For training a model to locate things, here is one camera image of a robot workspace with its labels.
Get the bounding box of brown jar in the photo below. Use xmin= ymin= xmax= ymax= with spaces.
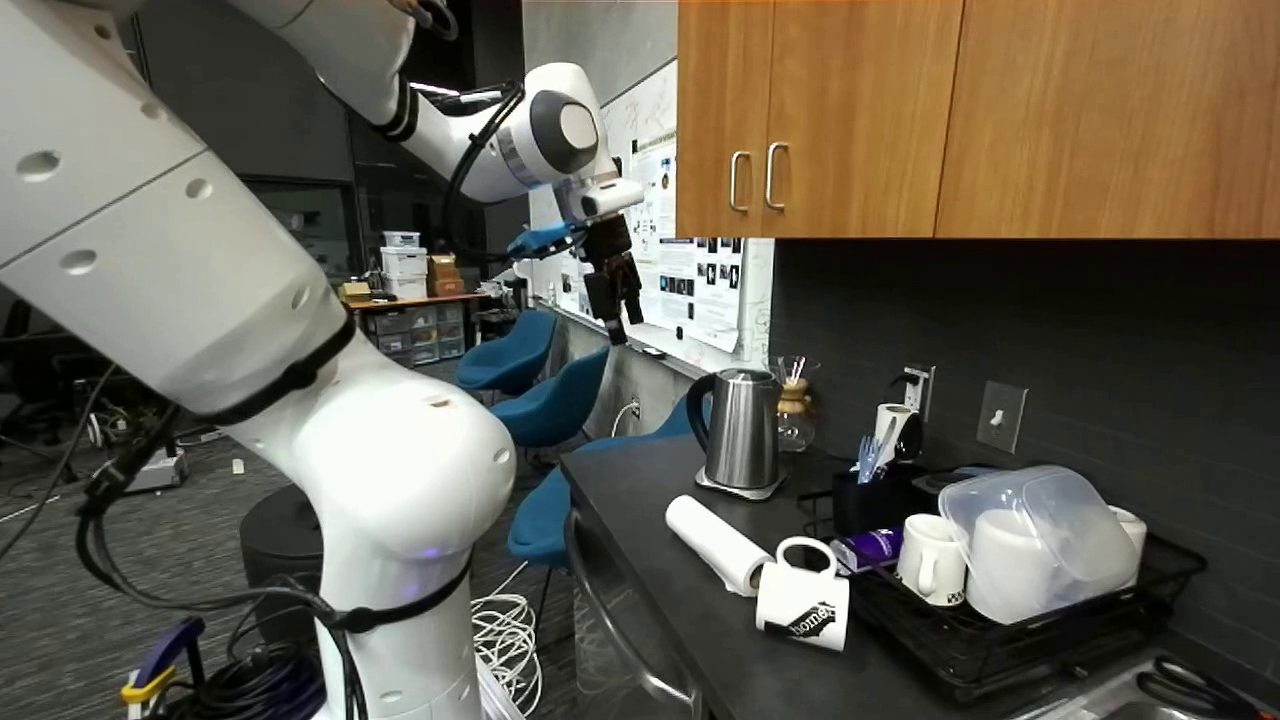
xmin=424 ymin=248 xmax=469 ymax=298

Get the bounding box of clear plastic container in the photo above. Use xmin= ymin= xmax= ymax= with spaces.
xmin=932 ymin=458 xmax=1149 ymax=630

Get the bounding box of black round stool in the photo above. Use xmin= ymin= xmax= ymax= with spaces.
xmin=235 ymin=483 xmax=337 ymax=630

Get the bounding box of white cable coil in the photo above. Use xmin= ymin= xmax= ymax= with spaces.
xmin=469 ymin=589 xmax=546 ymax=720

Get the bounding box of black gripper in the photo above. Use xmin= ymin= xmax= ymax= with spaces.
xmin=579 ymin=210 xmax=648 ymax=347

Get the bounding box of stainless steel sink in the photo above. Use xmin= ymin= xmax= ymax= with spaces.
xmin=1017 ymin=647 xmax=1280 ymax=720

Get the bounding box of black utensil caddy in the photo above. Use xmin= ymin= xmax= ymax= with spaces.
xmin=827 ymin=456 xmax=922 ymax=534

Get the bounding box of kettle base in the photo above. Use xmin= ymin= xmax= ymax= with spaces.
xmin=693 ymin=468 xmax=787 ymax=508

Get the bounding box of glass pour-over coffee maker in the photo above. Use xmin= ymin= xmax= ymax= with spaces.
xmin=768 ymin=351 xmax=823 ymax=458

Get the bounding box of whiteboard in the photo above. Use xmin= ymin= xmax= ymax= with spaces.
xmin=518 ymin=56 xmax=781 ymax=380

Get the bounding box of white mug with black print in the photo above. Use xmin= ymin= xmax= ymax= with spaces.
xmin=752 ymin=531 xmax=860 ymax=657

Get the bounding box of black wire dish rack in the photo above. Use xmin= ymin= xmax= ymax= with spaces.
xmin=796 ymin=456 xmax=1213 ymax=707

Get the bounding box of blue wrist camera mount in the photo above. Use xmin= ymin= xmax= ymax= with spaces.
xmin=502 ymin=219 xmax=579 ymax=263

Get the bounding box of grey box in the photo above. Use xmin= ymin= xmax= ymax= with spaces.
xmin=128 ymin=442 xmax=192 ymax=496

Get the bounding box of white storage container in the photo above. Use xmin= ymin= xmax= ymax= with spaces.
xmin=375 ymin=228 xmax=430 ymax=304

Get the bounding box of black cable bundle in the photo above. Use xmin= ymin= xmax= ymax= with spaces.
xmin=0 ymin=365 xmax=372 ymax=720

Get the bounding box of white blue utensil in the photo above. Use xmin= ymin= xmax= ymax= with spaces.
xmin=848 ymin=427 xmax=887 ymax=488

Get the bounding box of poster with black photos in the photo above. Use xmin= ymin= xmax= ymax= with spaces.
xmin=618 ymin=129 xmax=747 ymax=358

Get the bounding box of plain white mug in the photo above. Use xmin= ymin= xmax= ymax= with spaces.
xmin=890 ymin=508 xmax=977 ymax=613

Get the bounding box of grey wall switch plate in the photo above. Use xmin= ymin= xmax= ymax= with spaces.
xmin=972 ymin=377 xmax=1032 ymax=458

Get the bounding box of yellow purple clamp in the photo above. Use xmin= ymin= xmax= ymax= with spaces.
xmin=117 ymin=613 xmax=212 ymax=720

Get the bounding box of stainless steel kettle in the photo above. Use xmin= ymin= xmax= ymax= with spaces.
xmin=684 ymin=365 xmax=787 ymax=493

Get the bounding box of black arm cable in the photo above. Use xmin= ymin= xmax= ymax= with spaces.
xmin=439 ymin=78 xmax=531 ymax=219

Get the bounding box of small purple white object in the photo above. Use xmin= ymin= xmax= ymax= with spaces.
xmin=827 ymin=525 xmax=906 ymax=577

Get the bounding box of wooden desk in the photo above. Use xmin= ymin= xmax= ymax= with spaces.
xmin=340 ymin=287 xmax=485 ymax=377

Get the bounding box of blue office chair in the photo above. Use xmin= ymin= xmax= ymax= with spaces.
xmin=502 ymin=393 xmax=700 ymax=570
xmin=493 ymin=344 xmax=615 ymax=456
xmin=450 ymin=304 xmax=562 ymax=398

